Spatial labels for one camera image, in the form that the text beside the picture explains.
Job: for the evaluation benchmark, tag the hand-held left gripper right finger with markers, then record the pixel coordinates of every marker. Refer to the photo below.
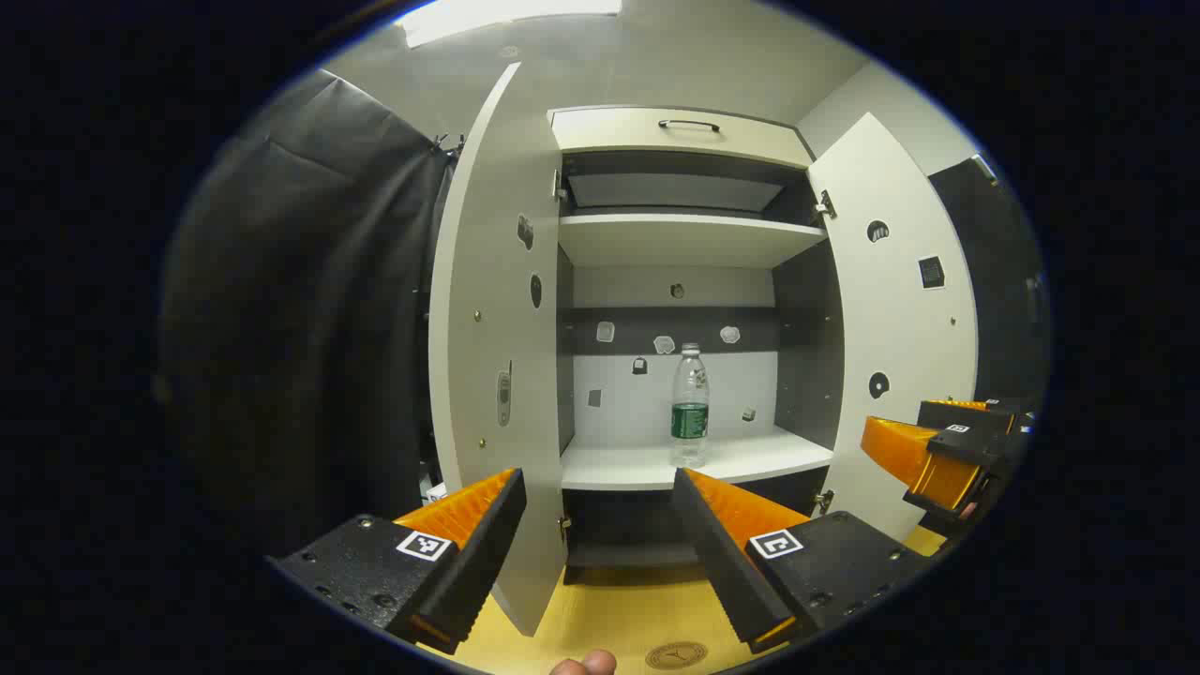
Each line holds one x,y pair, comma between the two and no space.
722,553

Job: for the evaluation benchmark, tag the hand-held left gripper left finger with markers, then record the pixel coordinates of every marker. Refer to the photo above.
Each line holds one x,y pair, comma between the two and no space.
487,544

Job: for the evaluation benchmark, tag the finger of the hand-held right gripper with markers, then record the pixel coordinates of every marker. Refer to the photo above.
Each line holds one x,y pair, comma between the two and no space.
970,445
984,417

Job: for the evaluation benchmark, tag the round brown coaster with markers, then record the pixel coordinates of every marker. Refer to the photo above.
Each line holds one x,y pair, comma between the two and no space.
675,656

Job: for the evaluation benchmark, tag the clear plastic bottle green label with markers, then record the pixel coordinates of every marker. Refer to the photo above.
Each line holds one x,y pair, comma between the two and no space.
690,422

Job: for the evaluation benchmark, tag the white cabinet shelf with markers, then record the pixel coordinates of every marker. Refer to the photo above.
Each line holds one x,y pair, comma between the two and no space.
637,464
684,239

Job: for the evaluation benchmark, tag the white grey cabinet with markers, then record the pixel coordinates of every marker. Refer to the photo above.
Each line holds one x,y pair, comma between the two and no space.
806,328

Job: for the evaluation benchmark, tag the black backdrop cloth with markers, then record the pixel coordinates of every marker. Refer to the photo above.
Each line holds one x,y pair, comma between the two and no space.
309,328
1003,281

